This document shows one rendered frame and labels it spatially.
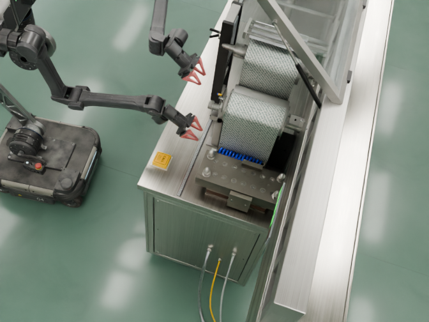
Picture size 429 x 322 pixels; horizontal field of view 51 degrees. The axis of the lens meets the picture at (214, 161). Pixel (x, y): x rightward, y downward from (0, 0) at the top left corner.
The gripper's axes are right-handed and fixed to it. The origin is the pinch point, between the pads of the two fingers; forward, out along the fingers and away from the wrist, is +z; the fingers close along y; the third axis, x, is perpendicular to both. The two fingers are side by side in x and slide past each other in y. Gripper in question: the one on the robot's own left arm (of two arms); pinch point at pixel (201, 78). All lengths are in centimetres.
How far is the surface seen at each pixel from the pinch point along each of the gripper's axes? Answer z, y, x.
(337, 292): 45, 74, 50
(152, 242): 62, 32, -87
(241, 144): 33.5, 8.0, -2.7
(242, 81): 18.4, -15.9, 2.1
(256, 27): 3.4, -25.7, 19.2
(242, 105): 17.2, 4.7, 10.6
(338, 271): 45, 68, 50
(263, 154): 43.2, 7.9, 2.7
